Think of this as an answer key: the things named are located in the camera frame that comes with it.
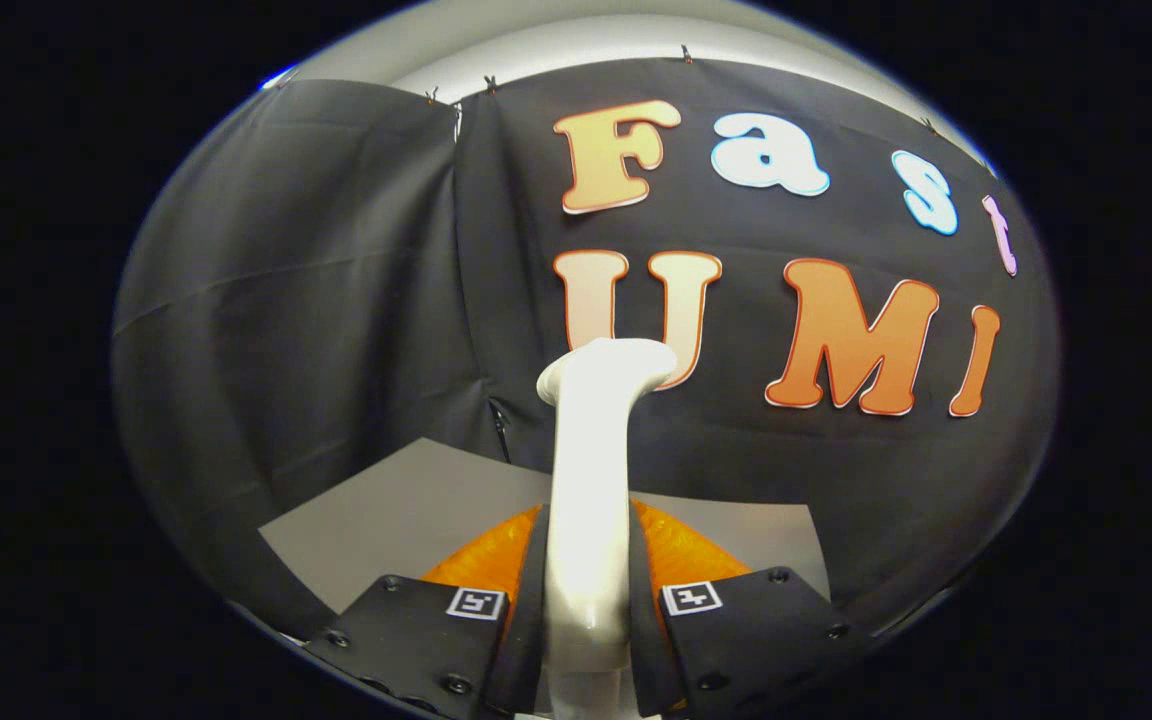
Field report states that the white garment steamer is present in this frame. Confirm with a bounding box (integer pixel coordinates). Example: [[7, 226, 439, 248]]
[[536, 337, 679, 720]]

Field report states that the beige drawer cabinet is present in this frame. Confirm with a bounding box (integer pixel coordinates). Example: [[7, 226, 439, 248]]
[[258, 437, 832, 616]]

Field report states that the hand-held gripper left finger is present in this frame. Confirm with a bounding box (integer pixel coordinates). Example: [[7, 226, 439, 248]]
[[301, 503, 549, 720]]

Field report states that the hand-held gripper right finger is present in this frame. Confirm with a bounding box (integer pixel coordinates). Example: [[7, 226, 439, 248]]
[[626, 497, 877, 720]]

